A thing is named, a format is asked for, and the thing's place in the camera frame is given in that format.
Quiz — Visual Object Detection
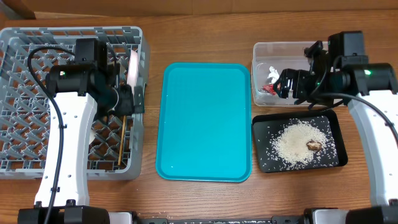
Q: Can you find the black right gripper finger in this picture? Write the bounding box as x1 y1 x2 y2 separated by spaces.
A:
273 68 300 99
304 40 323 58

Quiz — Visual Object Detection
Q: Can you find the red foil sauce packet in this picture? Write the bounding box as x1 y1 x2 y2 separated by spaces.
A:
261 84 276 95

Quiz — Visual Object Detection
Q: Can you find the white tissue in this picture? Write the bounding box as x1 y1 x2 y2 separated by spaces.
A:
267 66 280 84

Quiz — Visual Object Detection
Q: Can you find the wooden chopstick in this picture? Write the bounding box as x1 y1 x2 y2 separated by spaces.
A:
118 115 127 166

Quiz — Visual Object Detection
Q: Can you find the pink round plate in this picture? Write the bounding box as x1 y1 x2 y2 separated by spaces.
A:
126 50 139 93

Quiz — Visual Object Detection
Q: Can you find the white rice pile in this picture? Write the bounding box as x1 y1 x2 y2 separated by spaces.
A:
253 116 339 173

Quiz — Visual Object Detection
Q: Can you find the dark food scrap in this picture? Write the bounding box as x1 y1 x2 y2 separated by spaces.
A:
306 140 323 151

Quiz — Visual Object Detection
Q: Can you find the white paper cup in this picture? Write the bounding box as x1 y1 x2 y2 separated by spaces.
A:
89 129 96 144

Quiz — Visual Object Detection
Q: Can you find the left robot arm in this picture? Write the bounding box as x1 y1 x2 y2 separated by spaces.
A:
17 63 143 223

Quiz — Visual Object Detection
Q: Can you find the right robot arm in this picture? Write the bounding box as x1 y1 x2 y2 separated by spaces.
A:
273 32 397 223

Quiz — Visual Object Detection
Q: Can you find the grey dishwasher rack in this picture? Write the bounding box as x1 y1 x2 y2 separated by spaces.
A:
1 26 150 180

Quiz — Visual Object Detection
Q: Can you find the clear plastic bin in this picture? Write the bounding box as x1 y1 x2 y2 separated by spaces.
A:
251 41 315 107

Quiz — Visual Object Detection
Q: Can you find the black plastic tray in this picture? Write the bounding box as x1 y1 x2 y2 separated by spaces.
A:
252 110 348 173

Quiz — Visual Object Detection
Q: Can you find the teal plastic tray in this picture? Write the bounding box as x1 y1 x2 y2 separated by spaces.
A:
155 62 252 183

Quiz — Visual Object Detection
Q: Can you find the black rail at table edge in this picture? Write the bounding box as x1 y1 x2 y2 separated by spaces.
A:
108 207 349 224

